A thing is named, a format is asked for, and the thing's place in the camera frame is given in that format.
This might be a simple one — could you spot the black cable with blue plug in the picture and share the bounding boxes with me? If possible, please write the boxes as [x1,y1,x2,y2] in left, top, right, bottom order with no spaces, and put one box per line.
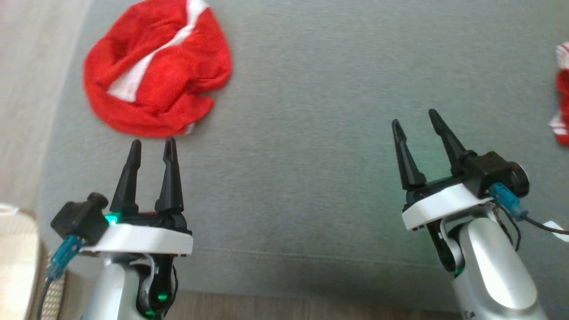
[489,182,569,236]
[36,235,84,320]

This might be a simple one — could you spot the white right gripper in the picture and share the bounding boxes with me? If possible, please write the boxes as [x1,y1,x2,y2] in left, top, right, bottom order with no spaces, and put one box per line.
[391,108,494,231]

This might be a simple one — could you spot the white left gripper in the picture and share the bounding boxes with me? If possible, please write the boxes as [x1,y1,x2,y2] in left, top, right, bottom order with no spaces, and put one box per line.
[80,136,194,257]

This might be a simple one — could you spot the red shorts with white stripe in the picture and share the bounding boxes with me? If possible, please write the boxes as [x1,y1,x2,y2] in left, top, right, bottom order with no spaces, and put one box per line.
[82,0,232,138]

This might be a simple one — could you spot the white cable label tag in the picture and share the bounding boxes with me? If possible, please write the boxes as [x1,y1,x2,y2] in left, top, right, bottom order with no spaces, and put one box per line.
[543,220,569,243]

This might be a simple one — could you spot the cream perforated laundry basket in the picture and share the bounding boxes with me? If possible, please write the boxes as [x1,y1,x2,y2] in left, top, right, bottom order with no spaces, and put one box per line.
[0,202,65,320]

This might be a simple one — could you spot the red number 23 jersey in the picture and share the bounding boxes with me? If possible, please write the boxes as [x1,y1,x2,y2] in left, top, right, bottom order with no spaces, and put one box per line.
[548,41,569,146]

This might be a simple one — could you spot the grey fabric sofa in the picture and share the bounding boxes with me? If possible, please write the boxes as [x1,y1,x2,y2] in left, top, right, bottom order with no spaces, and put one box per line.
[36,0,569,314]

